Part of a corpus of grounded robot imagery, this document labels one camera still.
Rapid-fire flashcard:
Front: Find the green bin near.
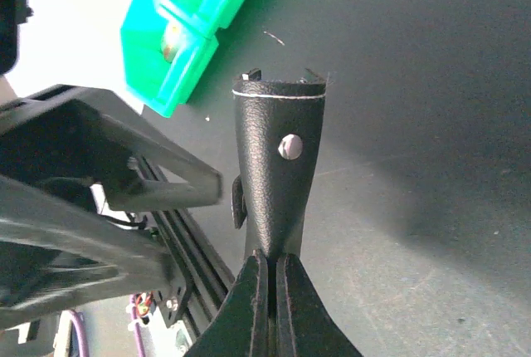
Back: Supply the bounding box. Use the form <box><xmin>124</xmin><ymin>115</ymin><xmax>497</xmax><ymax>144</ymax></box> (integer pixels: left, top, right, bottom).
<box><xmin>120</xmin><ymin>0</ymin><xmax>245</xmax><ymax>118</ymax></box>

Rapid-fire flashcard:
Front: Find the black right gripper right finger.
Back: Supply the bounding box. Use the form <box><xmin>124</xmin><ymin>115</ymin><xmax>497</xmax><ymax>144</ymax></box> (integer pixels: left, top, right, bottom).
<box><xmin>276</xmin><ymin>254</ymin><xmax>361</xmax><ymax>357</ymax></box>

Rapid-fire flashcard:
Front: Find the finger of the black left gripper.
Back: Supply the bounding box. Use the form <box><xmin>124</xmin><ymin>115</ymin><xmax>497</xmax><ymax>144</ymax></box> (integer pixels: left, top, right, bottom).
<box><xmin>1</xmin><ymin>177</ymin><xmax>173</xmax><ymax>330</ymax></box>
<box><xmin>1</xmin><ymin>85</ymin><xmax>222</xmax><ymax>211</ymax></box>

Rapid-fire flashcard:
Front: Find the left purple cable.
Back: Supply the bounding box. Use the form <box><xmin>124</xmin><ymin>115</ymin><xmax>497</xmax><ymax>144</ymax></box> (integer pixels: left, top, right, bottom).
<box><xmin>66</xmin><ymin>294</ymin><xmax>146</xmax><ymax>357</ymax></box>

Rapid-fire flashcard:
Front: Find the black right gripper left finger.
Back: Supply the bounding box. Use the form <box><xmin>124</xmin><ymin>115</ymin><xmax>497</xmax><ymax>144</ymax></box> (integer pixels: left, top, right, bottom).
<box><xmin>186</xmin><ymin>251</ymin><xmax>269</xmax><ymax>357</ymax></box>

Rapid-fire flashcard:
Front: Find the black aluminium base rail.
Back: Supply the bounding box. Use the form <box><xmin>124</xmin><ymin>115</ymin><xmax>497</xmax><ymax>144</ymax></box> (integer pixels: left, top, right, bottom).
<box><xmin>136</xmin><ymin>155</ymin><xmax>234</xmax><ymax>342</ymax></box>

